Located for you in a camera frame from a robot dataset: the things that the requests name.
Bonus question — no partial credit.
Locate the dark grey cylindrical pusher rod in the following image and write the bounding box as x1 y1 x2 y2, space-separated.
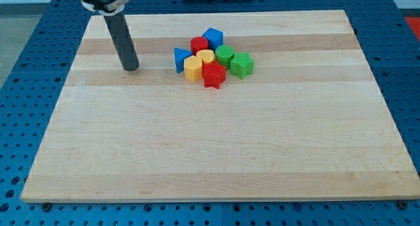
104 11 140 71

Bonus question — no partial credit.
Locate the blue triangle block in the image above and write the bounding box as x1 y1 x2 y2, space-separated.
174 47 192 74

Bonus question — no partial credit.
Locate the red star block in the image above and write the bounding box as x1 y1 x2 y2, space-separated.
203 61 226 89

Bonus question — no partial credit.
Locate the green star block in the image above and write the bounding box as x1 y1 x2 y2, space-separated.
230 52 254 79

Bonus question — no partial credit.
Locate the red cylinder block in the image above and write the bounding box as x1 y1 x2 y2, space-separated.
190 36 209 55

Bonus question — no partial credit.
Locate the yellow hexagon block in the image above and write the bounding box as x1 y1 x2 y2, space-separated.
184 55 203 81

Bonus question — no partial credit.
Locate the yellow heart block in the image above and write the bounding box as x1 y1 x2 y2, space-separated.
196 49 215 64

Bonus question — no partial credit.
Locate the blue cube block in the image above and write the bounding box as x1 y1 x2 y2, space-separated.
202 28 224 51

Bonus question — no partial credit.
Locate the green cylinder block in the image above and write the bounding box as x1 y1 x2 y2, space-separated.
215 45 234 70

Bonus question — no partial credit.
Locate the wooden board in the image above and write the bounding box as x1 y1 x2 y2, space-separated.
20 10 419 203

